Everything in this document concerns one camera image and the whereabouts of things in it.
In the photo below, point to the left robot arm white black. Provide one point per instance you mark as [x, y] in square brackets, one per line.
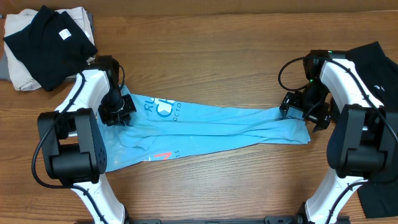
[71, 153]

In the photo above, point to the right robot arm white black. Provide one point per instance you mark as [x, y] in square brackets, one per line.
[333, 193]

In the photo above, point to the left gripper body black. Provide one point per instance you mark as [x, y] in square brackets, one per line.
[115, 108]

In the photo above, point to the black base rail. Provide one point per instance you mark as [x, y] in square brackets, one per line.
[286, 219]

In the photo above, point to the light blue printed t-shirt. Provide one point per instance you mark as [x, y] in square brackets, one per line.
[163, 129]

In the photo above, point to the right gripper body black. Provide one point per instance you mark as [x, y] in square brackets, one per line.
[302, 111]

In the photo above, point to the grey folded garment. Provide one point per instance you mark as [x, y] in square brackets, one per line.
[4, 71]

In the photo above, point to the black garment pile right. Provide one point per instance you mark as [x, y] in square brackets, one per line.
[376, 71]

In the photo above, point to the black folded shirt on stack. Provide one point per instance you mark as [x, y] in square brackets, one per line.
[52, 47]

